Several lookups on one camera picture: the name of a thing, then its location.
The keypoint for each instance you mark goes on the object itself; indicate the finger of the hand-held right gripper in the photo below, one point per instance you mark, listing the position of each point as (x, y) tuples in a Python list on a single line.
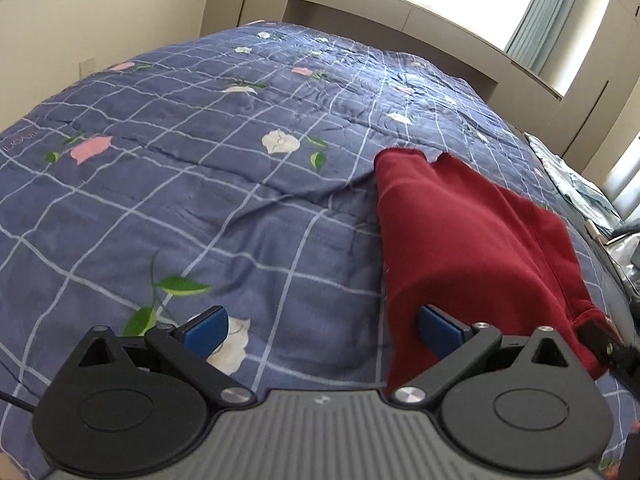
[(602, 340)]

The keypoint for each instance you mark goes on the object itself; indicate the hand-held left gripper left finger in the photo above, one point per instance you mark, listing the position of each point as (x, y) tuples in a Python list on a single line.
[(206, 332)]

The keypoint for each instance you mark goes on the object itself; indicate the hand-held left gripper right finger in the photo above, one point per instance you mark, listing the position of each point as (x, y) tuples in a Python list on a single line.
[(439, 332)]

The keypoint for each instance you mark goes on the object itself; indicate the red garment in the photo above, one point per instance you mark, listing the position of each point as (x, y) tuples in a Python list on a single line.
[(450, 235)]

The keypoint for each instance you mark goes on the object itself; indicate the blue floral checked quilt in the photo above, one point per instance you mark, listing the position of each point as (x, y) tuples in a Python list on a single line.
[(200, 185)]

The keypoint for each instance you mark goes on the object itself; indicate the light blue floral pillow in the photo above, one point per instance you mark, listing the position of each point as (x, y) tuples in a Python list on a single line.
[(575, 180)]

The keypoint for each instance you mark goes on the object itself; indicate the beige window ledge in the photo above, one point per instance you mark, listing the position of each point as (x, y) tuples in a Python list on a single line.
[(400, 15)]

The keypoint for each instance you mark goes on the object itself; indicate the light teal curtain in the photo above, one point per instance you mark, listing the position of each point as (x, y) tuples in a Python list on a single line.
[(537, 15)]

